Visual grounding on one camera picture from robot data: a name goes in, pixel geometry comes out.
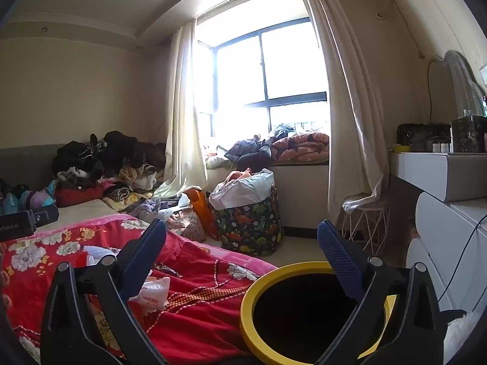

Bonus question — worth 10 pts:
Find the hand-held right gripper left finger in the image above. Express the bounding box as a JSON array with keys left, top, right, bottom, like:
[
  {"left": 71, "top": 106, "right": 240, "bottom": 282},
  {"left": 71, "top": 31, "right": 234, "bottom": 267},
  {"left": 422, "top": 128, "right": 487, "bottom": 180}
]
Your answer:
[{"left": 40, "top": 218, "right": 168, "bottom": 365}]

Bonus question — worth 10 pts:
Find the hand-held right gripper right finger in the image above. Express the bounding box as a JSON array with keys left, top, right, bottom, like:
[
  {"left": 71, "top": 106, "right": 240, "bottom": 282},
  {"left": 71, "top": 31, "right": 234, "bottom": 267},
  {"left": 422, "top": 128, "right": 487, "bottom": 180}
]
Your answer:
[{"left": 317, "top": 219, "right": 446, "bottom": 365}]

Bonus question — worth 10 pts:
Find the white printed plastic packet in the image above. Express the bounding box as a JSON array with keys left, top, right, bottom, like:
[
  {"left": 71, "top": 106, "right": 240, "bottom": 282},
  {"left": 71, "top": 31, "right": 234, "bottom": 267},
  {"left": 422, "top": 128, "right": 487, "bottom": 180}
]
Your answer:
[{"left": 127, "top": 276, "right": 170, "bottom": 312}]

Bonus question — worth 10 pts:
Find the yellow trash bin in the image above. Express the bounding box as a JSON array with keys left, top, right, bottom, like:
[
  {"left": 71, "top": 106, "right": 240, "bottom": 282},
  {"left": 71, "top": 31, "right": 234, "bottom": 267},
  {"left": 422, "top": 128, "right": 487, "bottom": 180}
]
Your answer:
[{"left": 240, "top": 261, "right": 398, "bottom": 363}]

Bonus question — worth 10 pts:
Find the teal purple garment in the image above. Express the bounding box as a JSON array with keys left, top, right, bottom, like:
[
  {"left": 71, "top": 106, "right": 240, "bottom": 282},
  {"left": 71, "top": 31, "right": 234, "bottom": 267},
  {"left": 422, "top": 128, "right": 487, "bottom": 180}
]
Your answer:
[{"left": 0, "top": 179, "right": 58, "bottom": 215}]

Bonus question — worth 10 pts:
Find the lavender cloth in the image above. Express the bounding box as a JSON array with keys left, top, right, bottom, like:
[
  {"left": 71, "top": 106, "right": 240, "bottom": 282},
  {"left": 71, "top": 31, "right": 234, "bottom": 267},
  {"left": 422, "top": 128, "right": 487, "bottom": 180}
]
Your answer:
[{"left": 133, "top": 196, "right": 191, "bottom": 222}]

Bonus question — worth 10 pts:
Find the floral pillow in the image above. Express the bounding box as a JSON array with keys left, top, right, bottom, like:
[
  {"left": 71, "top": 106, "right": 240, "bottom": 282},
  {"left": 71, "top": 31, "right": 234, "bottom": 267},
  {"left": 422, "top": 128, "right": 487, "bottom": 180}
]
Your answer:
[{"left": 167, "top": 205, "right": 209, "bottom": 242}]

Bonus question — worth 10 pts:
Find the beige mattress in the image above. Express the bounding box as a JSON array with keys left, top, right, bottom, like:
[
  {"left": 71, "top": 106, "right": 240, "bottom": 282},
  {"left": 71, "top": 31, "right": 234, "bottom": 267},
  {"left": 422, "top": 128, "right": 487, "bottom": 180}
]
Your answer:
[{"left": 34, "top": 197, "right": 126, "bottom": 232}]

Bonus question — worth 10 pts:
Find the red garment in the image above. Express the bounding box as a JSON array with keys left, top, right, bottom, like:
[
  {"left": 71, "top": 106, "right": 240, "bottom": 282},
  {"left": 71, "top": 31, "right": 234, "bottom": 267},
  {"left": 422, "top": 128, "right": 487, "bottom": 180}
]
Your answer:
[{"left": 54, "top": 184, "right": 105, "bottom": 208}]

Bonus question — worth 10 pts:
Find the brown striped cloth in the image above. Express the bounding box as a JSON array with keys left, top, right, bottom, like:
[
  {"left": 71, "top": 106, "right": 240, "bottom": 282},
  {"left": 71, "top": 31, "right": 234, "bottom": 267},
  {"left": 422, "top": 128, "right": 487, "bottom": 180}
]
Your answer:
[{"left": 103, "top": 182, "right": 153, "bottom": 211}]

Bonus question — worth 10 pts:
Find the grey headboard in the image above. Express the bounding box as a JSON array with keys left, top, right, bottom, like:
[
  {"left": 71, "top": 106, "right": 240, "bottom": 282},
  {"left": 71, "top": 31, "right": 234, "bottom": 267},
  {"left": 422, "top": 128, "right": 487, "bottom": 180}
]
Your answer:
[{"left": 0, "top": 144, "right": 67, "bottom": 191}]

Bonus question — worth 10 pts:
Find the orange bag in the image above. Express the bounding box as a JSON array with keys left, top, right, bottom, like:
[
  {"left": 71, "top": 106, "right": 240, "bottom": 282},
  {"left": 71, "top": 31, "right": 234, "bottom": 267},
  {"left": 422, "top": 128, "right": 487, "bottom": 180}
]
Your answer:
[{"left": 186, "top": 188, "right": 218, "bottom": 240}]

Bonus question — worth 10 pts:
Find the white window seat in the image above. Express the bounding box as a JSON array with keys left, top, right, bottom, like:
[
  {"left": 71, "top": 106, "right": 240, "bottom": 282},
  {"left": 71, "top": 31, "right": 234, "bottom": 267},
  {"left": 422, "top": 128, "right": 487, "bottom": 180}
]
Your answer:
[{"left": 207, "top": 160, "right": 331, "bottom": 238}]

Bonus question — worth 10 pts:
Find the red floral blanket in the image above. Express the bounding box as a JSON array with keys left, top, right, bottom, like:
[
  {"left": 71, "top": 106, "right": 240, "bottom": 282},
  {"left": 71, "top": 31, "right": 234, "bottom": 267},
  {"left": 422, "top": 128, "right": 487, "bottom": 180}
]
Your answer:
[{"left": 0, "top": 214, "right": 280, "bottom": 365}]

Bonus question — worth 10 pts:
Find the dinosaur print laundry basket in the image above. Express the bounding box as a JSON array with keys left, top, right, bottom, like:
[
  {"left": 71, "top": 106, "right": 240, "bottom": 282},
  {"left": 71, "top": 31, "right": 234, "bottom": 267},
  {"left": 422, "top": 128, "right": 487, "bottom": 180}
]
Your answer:
[{"left": 209, "top": 190, "right": 284, "bottom": 256}]

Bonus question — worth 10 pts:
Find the white drawer cabinet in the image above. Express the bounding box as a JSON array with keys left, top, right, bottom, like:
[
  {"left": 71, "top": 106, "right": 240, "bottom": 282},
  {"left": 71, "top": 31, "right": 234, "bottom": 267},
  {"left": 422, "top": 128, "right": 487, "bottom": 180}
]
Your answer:
[{"left": 405, "top": 192, "right": 487, "bottom": 314}]

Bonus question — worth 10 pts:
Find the pile of dark clothes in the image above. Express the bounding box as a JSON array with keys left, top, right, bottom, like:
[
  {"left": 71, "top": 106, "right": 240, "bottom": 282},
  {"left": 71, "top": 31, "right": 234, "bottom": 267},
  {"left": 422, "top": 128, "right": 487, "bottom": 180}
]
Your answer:
[{"left": 51, "top": 131, "right": 168, "bottom": 191}]

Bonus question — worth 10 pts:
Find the orange patterned quilt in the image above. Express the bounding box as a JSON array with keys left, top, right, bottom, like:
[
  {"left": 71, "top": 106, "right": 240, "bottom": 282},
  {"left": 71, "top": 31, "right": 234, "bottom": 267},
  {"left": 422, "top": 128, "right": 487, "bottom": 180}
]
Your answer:
[{"left": 271, "top": 132, "right": 330, "bottom": 163}]

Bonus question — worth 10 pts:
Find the white clothes bundle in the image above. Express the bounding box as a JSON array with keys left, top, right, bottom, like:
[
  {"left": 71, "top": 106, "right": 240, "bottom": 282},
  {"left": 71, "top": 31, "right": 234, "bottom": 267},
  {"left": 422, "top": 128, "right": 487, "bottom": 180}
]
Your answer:
[{"left": 209, "top": 169, "right": 275, "bottom": 210}]

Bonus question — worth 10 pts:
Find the white vanity desk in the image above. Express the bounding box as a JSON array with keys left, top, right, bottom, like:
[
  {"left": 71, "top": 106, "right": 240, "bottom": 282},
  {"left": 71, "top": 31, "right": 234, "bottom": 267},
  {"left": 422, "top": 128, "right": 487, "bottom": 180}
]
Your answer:
[{"left": 388, "top": 151, "right": 487, "bottom": 203}]

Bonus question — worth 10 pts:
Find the cream curtain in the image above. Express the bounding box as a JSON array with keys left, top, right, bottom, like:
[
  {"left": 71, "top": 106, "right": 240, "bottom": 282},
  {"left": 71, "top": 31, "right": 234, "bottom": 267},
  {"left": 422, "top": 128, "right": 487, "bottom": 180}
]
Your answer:
[
  {"left": 154, "top": 21, "right": 208, "bottom": 198},
  {"left": 299, "top": 0, "right": 391, "bottom": 221}
]

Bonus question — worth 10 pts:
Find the dark blue jacket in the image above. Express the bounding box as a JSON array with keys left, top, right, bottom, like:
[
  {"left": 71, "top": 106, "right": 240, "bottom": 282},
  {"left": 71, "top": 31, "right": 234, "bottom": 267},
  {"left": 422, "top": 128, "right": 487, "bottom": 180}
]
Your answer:
[{"left": 224, "top": 137, "right": 272, "bottom": 166}]

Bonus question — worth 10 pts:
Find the dark camouflage bag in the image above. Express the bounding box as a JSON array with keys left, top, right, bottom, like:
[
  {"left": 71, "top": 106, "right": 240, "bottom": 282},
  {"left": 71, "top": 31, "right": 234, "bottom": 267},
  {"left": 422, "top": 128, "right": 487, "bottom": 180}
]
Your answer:
[{"left": 397, "top": 122, "right": 451, "bottom": 152}]

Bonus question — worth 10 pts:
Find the dark patterned box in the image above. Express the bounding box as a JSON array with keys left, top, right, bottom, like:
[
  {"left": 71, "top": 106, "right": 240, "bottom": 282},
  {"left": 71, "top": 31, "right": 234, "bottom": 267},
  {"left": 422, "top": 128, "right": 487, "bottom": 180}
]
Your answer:
[{"left": 451, "top": 114, "right": 487, "bottom": 153}]

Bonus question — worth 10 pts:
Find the window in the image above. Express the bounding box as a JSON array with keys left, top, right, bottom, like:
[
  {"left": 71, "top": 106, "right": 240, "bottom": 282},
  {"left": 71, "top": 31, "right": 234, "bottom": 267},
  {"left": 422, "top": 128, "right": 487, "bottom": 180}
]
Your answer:
[{"left": 194, "top": 17, "right": 330, "bottom": 139}]

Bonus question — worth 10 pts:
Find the white wire stool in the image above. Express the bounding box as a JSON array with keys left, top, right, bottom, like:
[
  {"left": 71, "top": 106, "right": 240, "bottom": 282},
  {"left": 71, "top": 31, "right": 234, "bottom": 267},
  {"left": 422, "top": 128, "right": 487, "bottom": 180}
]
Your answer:
[{"left": 341, "top": 194, "right": 391, "bottom": 255}]

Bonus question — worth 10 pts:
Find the black cable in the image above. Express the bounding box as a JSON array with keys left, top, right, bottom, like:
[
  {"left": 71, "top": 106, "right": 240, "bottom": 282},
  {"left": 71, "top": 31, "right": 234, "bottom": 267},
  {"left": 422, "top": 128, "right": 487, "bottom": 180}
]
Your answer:
[{"left": 437, "top": 213, "right": 487, "bottom": 301}]

